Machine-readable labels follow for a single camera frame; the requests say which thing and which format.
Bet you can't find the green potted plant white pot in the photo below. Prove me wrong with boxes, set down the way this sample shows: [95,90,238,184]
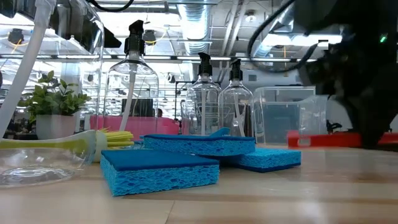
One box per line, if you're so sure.
[17,70,92,140]

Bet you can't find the pink plastic tray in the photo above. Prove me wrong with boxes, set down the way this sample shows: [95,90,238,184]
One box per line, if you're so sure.
[89,114,180,140]

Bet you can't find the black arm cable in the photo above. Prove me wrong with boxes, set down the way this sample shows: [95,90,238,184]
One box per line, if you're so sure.
[247,0,320,74]

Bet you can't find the red straight brush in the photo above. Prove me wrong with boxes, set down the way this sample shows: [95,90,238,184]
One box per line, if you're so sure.
[286,129,398,149]

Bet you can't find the blue dish brush white bristles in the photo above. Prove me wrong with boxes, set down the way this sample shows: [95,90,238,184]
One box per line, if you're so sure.
[208,126,231,138]

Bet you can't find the yellow-green dish brush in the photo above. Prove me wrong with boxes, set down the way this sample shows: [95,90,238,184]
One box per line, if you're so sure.
[0,129,135,163]

